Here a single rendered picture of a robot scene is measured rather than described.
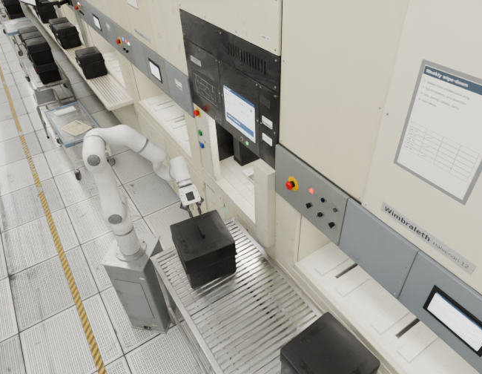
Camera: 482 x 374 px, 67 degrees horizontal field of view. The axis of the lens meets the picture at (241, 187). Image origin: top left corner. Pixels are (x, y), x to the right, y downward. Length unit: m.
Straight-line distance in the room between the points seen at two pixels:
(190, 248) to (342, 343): 0.86
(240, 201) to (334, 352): 1.14
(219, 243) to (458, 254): 1.15
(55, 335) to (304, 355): 2.04
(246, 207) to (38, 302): 1.89
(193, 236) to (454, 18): 1.52
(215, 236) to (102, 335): 1.36
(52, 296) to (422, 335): 2.65
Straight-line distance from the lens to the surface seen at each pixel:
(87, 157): 1.81
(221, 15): 1.78
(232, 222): 2.39
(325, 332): 1.68
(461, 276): 1.25
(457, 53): 1.00
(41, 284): 3.51
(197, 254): 1.91
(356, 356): 1.66
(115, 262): 2.35
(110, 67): 4.68
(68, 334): 3.13
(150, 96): 3.80
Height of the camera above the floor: 2.49
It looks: 41 degrees down
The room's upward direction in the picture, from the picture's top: 4 degrees counter-clockwise
